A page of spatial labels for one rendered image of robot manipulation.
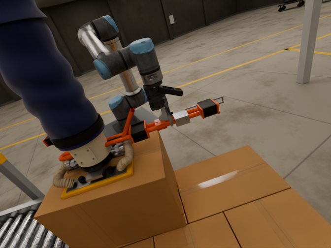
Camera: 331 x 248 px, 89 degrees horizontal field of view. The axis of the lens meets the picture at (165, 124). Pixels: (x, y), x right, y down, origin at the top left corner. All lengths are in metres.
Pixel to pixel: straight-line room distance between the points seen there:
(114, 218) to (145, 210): 0.15
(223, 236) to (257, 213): 0.21
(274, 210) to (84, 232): 0.94
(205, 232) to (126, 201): 0.44
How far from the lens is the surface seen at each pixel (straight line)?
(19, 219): 1.87
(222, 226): 1.04
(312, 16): 3.31
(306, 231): 1.08
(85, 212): 0.92
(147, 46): 0.69
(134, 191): 0.79
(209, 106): 0.81
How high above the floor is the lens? 1.48
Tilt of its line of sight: 30 degrees down
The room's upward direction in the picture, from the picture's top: 19 degrees counter-clockwise
